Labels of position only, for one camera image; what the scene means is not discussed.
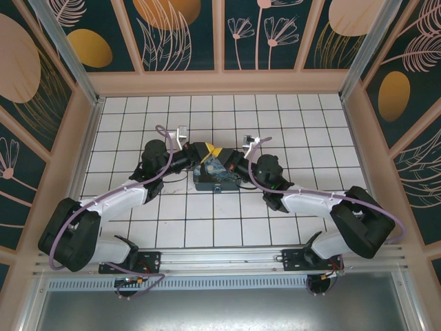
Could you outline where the starry night tin box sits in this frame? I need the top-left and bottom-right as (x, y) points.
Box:
(192, 157), (242, 192)

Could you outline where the grey metal sheet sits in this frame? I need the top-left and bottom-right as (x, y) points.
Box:
(20, 272), (424, 331)

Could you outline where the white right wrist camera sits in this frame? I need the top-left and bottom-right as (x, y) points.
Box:
(242, 134), (260, 151)

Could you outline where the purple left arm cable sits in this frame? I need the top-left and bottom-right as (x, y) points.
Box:
(49, 123), (175, 300)

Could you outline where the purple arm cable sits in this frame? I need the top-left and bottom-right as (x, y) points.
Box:
(49, 123), (175, 300)
(248, 137), (406, 297)

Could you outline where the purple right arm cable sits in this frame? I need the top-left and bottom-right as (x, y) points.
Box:
(248, 137), (406, 297)

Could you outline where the aluminium mounting rail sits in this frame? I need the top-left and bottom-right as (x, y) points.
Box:
(32, 243), (411, 277)

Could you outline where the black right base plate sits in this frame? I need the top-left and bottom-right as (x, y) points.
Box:
(282, 248), (345, 273)

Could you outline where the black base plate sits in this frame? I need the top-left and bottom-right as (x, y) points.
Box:
(282, 248), (345, 273)
(99, 250), (163, 275)

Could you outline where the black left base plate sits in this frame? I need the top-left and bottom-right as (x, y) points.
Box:
(99, 250), (163, 275)

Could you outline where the grey slotted cable duct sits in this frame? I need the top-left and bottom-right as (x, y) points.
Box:
(46, 277), (311, 291)

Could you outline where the aluminium frame post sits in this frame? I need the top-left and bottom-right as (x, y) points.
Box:
(28, 0), (106, 106)
(339, 0), (404, 101)

